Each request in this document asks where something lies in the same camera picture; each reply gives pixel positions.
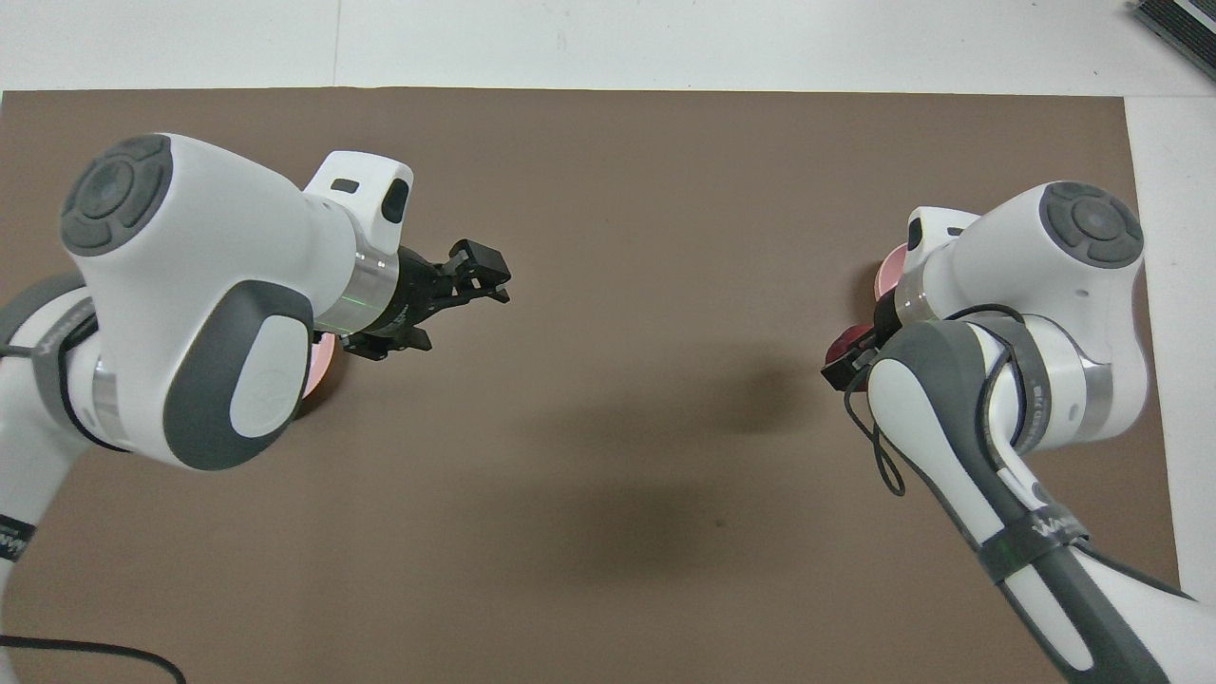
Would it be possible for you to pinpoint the large brown table mat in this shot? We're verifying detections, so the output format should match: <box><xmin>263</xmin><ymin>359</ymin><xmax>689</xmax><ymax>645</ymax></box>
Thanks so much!
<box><xmin>0</xmin><ymin>87</ymin><xmax>1184</xmax><ymax>684</ymax></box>

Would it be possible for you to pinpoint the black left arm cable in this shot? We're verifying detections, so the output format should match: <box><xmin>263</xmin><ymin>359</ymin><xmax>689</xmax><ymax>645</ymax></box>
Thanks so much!
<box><xmin>0</xmin><ymin>634</ymin><xmax>188</xmax><ymax>684</ymax></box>

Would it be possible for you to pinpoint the dark red apple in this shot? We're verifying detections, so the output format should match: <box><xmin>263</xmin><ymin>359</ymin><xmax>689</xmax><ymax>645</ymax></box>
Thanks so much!
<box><xmin>824</xmin><ymin>323</ymin><xmax>879</xmax><ymax>367</ymax></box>

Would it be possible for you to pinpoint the dark grey ribbed device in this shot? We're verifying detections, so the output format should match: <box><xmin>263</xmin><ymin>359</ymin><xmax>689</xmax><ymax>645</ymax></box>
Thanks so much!
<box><xmin>1131</xmin><ymin>0</ymin><xmax>1216</xmax><ymax>69</ymax></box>

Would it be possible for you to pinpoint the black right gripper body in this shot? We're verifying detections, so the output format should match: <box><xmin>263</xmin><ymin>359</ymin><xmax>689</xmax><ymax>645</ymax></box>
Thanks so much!
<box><xmin>871</xmin><ymin>289</ymin><xmax>905</xmax><ymax>349</ymax></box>

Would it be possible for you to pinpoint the pink ceramic bowl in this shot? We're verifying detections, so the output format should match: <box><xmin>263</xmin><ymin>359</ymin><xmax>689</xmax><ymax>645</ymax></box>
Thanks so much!
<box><xmin>875</xmin><ymin>242</ymin><xmax>913</xmax><ymax>303</ymax></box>

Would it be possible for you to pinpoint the pink round plate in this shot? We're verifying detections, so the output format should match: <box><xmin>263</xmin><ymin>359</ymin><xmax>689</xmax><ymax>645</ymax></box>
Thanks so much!
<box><xmin>300</xmin><ymin>332</ymin><xmax>339</xmax><ymax>420</ymax></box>

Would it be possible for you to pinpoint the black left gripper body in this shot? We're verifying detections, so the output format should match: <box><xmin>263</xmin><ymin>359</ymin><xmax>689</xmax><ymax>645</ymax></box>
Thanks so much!
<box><xmin>365</xmin><ymin>244</ymin><xmax>449</xmax><ymax>335</ymax></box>

